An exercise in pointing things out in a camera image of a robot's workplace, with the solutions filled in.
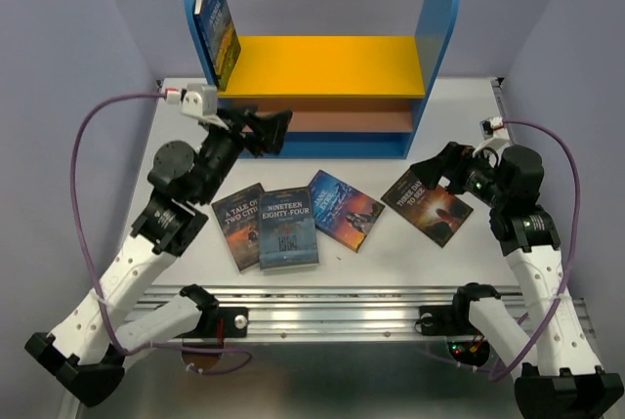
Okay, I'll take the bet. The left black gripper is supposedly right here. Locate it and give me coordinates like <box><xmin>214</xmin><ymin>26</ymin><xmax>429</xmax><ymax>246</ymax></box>
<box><xmin>200</xmin><ymin>103</ymin><xmax>296</xmax><ymax>202</ymax></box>

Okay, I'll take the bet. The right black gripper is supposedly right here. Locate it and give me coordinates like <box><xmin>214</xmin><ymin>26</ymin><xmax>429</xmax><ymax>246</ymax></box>
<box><xmin>407</xmin><ymin>142</ymin><xmax>508</xmax><ymax>208</ymax></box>

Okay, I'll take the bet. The Animal Farm book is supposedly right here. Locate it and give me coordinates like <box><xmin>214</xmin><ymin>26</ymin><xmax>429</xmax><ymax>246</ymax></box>
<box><xmin>193</xmin><ymin>0</ymin><xmax>241</xmax><ymax>91</ymax></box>

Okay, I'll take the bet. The Jane Eyre book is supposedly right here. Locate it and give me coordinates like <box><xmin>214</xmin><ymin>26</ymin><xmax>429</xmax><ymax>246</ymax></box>
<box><xmin>309</xmin><ymin>170</ymin><xmax>385</xmax><ymax>253</ymax></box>

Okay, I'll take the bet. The Nineteen Eighty-Four book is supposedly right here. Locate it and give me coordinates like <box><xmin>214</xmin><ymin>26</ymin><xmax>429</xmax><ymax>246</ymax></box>
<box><xmin>259</xmin><ymin>187</ymin><xmax>319</xmax><ymax>272</ymax></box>

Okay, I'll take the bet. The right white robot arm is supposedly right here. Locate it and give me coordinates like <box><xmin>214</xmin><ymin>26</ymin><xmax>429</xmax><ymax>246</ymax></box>
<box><xmin>410</xmin><ymin>142</ymin><xmax>624</xmax><ymax>418</ymax></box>

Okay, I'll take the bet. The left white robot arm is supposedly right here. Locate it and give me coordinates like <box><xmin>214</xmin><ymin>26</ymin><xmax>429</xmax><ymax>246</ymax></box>
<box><xmin>25</xmin><ymin>107</ymin><xmax>293</xmax><ymax>407</ymax></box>

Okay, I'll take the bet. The Three Days to See book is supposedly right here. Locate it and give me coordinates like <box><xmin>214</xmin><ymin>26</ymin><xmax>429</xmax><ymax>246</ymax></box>
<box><xmin>382</xmin><ymin>170</ymin><xmax>474</xmax><ymax>247</ymax></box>

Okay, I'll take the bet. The A Tale of Two Cities book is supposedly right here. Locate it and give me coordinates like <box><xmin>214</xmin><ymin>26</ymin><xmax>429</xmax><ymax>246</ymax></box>
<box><xmin>211</xmin><ymin>183</ymin><xmax>264</xmax><ymax>272</ymax></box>

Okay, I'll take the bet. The blue yellow wooden bookshelf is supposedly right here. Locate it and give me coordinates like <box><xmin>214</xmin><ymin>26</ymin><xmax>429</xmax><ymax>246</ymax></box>
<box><xmin>182</xmin><ymin>0</ymin><xmax>463</xmax><ymax>161</ymax></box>

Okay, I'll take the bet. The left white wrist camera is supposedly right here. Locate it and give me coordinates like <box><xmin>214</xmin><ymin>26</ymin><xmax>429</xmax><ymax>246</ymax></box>
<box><xmin>164</xmin><ymin>83</ymin><xmax>228</xmax><ymax>129</ymax></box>

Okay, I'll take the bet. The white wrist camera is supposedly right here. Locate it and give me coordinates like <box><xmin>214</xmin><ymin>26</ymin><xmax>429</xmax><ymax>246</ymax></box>
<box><xmin>473</xmin><ymin>116</ymin><xmax>510</xmax><ymax>156</ymax></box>
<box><xmin>164</xmin><ymin>83</ymin><xmax>228</xmax><ymax>129</ymax></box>

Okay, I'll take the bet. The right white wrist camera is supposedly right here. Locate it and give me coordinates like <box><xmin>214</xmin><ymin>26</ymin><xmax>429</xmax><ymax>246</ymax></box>
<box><xmin>473</xmin><ymin>116</ymin><xmax>510</xmax><ymax>156</ymax></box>

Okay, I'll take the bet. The aluminium mounting rail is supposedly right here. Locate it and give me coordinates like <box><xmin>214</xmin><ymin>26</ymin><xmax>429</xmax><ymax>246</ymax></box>
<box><xmin>97</xmin><ymin>284</ymin><xmax>595</xmax><ymax>345</ymax></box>

